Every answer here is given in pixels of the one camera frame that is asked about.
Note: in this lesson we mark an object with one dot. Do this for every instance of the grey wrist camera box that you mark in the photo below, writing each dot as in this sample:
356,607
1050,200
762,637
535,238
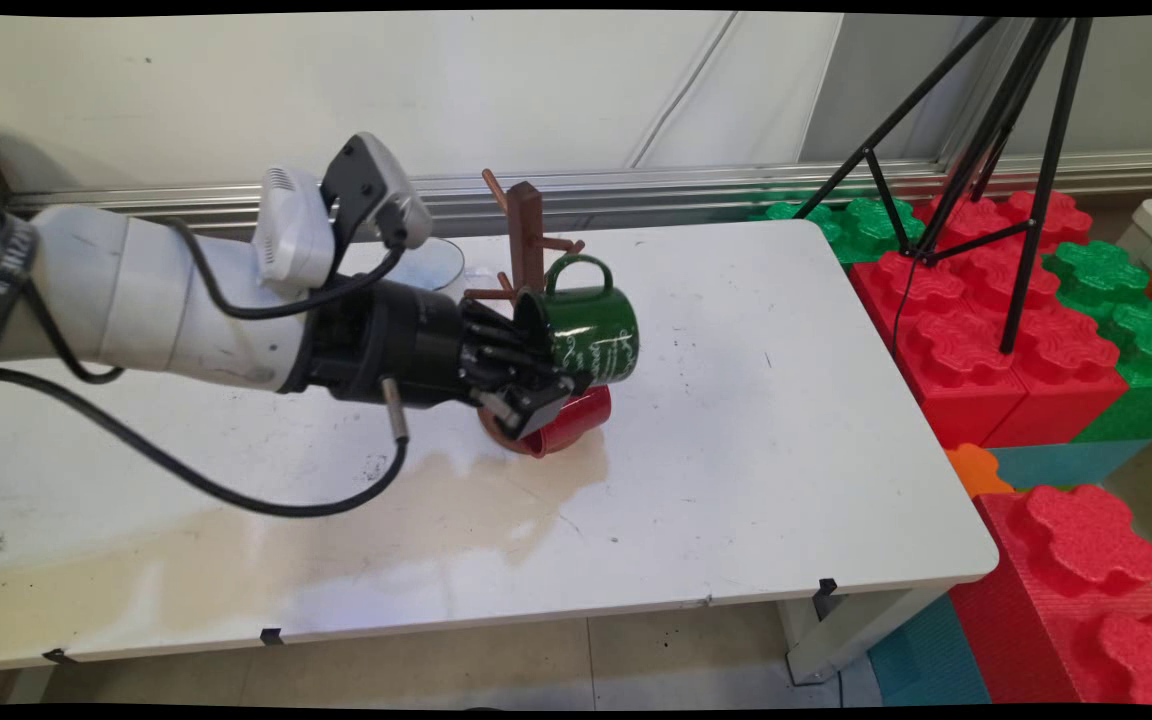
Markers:
376,185

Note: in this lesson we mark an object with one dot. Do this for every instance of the aluminium wall rail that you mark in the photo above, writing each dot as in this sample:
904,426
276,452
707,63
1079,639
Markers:
686,195

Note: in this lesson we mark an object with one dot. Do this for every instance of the white table leg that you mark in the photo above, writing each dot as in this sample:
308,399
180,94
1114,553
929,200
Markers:
836,640

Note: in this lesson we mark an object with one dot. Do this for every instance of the black table edge clip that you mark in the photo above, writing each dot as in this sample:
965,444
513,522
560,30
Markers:
58,656
825,595
271,636

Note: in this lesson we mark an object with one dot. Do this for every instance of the red mug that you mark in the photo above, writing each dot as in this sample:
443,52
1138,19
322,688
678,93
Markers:
581,420

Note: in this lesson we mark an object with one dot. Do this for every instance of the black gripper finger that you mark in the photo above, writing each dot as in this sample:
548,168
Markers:
531,405
506,340

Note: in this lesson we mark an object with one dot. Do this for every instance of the green enamel mug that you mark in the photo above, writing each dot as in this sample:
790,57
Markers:
596,335

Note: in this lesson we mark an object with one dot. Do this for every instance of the green foam block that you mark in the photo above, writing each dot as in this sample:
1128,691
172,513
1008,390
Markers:
1146,340
871,225

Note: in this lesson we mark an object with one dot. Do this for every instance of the brown wooden mug tree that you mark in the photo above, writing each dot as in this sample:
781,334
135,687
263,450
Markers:
526,220

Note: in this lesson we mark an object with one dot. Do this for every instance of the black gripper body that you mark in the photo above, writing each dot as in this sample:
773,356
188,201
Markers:
386,340

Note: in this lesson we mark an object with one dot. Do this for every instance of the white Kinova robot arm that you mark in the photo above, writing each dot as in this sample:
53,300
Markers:
136,290

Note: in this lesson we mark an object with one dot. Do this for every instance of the black tripod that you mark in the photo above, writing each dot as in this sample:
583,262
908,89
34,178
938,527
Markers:
1036,220

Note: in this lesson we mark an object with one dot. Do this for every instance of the teal foam block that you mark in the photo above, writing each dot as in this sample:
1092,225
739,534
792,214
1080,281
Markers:
926,660
1066,465

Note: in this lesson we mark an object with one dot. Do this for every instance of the large red foam block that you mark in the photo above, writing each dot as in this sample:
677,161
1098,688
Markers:
956,350

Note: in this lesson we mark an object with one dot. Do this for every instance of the white enamel mug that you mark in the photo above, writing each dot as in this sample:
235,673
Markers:
441,265

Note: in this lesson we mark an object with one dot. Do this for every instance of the orange foam block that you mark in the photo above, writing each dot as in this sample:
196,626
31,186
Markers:
976,470

